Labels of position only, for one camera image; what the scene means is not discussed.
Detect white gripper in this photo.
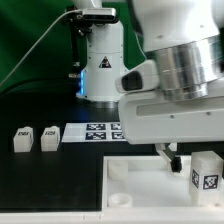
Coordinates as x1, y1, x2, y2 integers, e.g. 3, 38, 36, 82
118, 92, 224, 172

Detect white square table top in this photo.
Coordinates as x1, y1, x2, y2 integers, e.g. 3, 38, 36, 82
102, 156, 224, 209

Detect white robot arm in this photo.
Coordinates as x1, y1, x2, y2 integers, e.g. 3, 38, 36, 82
116, 0, 224, 171

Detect white sheet with markers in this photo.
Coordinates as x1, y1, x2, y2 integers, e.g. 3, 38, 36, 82
62, 122, 125, 143

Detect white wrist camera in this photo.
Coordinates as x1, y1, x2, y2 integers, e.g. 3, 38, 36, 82
115, 60, 159, 93

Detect black camera on stand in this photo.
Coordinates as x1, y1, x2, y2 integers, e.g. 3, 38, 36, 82
64, 6, 118, 78

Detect grey camera cable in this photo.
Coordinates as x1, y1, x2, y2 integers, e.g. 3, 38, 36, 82
0, 9, 83, 88

